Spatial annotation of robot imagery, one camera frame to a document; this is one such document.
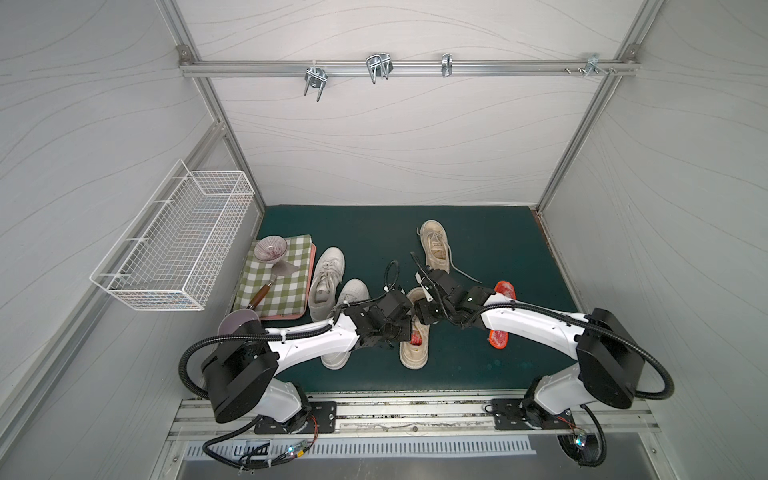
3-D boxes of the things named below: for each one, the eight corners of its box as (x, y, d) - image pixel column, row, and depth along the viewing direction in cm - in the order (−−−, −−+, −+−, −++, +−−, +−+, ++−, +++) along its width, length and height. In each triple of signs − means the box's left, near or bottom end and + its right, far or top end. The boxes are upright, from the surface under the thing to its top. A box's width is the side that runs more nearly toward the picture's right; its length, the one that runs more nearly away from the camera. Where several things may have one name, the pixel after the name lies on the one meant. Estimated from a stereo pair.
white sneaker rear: (307, 321, 91) (300, 308, 84) (320, 252, 108) (316, 237, 101) (337, 321, 91) (333, 308, 84) (346, 252, 108) (343, 237, 101)
